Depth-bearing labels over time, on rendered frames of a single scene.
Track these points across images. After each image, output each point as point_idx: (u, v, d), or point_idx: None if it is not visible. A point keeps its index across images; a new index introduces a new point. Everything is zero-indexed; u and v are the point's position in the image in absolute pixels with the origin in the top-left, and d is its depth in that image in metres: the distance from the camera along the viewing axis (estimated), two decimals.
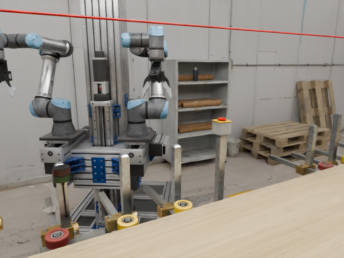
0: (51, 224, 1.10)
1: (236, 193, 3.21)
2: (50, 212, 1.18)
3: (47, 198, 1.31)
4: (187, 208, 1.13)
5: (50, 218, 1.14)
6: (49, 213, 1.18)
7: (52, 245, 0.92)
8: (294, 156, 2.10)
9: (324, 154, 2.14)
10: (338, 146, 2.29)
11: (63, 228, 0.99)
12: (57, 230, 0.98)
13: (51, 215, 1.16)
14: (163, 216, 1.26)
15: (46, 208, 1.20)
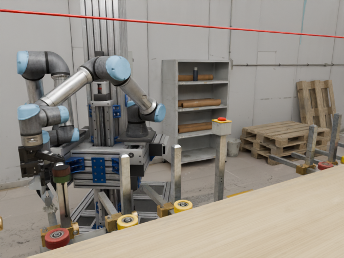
0: (51, 224, 1.10)
1: (236, 193, 3.21)
2: (50, 212, 1.18)
3: (47, 198, 1.31)
4: (187, 208, 1.13)
5: (50, 218, 1.14)
6: (49, 213, 1.18)
7: (52, 245, 0.92)
8: (294, 156, 2.10)
9: (324, 154, 2.14)
10: (338, 146, 2.29)
11: (63, 228, 0.99)
12: (57, 230, 0.98)
13: (51, 215, 1.16)
14: (163, 216, 1.26)
15: (46, 208, 1.20)
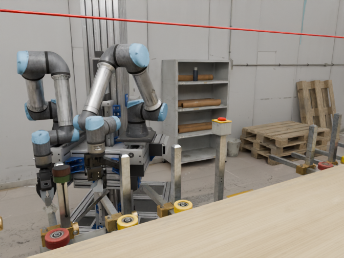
0: (51, 224, 1.10)
1: (236, 193, 3.21)
2: (50, 212, 1.18)
3: (47, 198, 1.31)
4: (187, 208, 1.13)
5: (50, 218, 1.14)
6: (49, 213, 1.18)
7: (52, 245, 0.92)
8: (294, 156, 2.10)
9: (324, 154, 2.14)
10: (338, 146, 2.29)
11: (63, 228, 0.99)
12: (57, 230, 0.98)
13: (51, 215, 1.16)
14: (163, 216, 1.26)
15: (46, 208, 1.20)
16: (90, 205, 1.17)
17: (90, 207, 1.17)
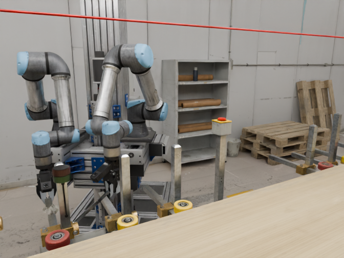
0: (52, 226, 1.09)
1: (236, 193, 3.21)
2: (50, 213, 1.17)
3: (47, 199, 1.30)
4: (187, 208, 1.13)
5: (51, 219, 1.13)
6: (49, 214, 1.17)
7: (53, 247, 0.91)
8: (294, 156, 2.10)
9: (324, 154, 2.14)
10: (338, 146, 2.29)
11: (63, 230, 0.98)
12: (58, 231, 0.97)
13: (51, 216, 1.15)
14: (163, 216, 1.26)
15: (46, 209, 1.19)
16: (90, 206, 1.17)
17: (91, 208, 1.17)
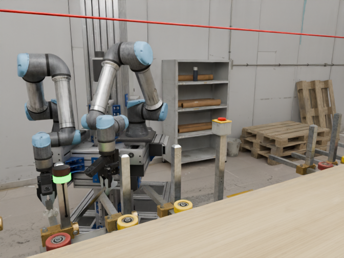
0: None
1: (236, 193, 3.21)
2: (51, 216, 1.15)
3: (48, 201, 1.28)
4: (187, 208, 1.13)
5: (51, 222, 1.11)
6: (50, 217, 1.15)
7: None
8: (294, 156, 2.10)
9: (324, 154, 2.14)
10: (338, 146, 2.29)
11: (64, 233, 0.96)
12: (58, 234, 0.95)
13: (52, 219, 1.13)
14: (163, 216, 1.26)
15: (47, 212, 1.17)
16: (88, 203, 1.17)
17: (89, 206, 1.16)
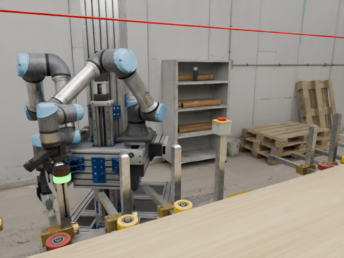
0: None
1: (236, 193, 3.21)
2: (51, 216, 1.15)
3: (48, 201, 1.28)
4: (187, 208, 1.13)
5: (51, 222, 1.11)
6: (50, 217, 1.15)
7: None
8: (294, 156, 2.10)
9: (324, 154, 2.14)
10: (338, 146, 2.29)
11: (64, 233, 0.96)
12: (58, 234, 0.95)
13: (52, 219, 1.13)
14: (163, 216, 1.26)
15: (47, 212, 1.17)
16: None
17: None
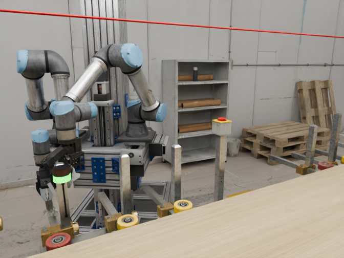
0: None
1: (236, 193, 3.21)
2: (51, 216, 1.15)
3: (48, 201, 1.28)
4: (187, 208, 1.13)
5: (51, 222, 1.11)
6: (50, 217, 1.15)
7: None
8: (294, 156, 2.10)
9: (324, 154, 2.14)
10: (338, 146, 2.29)
11: (64, 233, 0.96)
12: (58, 234, 0.95)
13: (52, 219, 1.13)
14: (163, 216, 1.26)
15: (47, 212, 1.17)
16: None
17: None
